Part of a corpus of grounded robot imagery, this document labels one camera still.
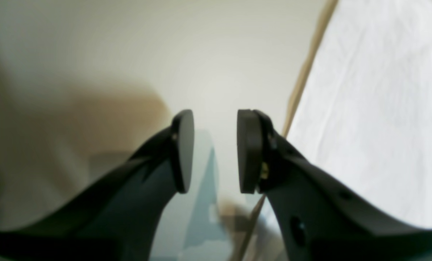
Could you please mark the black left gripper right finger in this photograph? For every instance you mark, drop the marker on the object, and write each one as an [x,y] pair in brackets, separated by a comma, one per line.
[319,217]

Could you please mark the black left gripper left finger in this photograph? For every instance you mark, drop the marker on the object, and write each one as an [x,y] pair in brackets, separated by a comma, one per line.
[115,218]

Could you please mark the white T-shirt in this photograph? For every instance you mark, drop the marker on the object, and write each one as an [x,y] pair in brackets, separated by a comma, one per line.
[365,113]

